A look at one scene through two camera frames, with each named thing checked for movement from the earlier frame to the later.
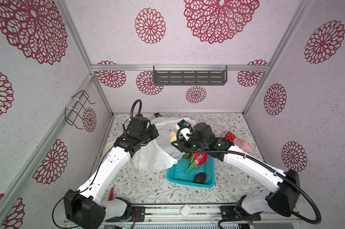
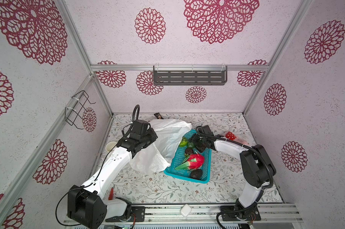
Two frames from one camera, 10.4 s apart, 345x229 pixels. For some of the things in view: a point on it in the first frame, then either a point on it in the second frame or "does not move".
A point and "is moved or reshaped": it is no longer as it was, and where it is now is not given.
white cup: x=109 y=145 does not move
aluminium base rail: x=159 y=213 does not move
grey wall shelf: x=190 y=75 does not move
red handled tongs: x=111 y=195 does not move
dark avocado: x=200 y=178 → x=196 y=174
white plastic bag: x=159 y=153 is moved or reshaped
